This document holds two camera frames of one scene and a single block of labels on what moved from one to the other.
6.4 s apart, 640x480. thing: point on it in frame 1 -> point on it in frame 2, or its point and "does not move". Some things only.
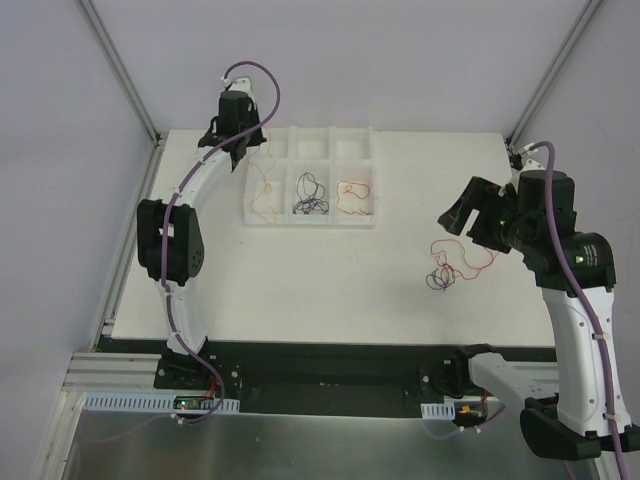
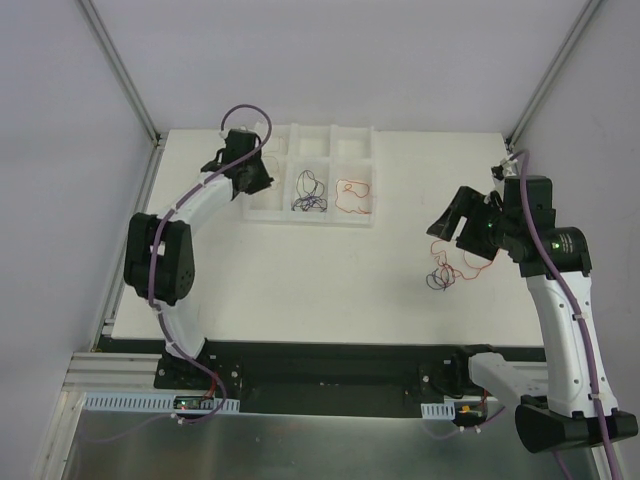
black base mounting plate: [332, 376] does not move
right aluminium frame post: [588, 9] does not move
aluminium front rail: [115, 373] does not move
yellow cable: [263, 159] -> [279, 177]
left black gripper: [238, 151] -> [255, 176]
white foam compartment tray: [312, 176] does not move
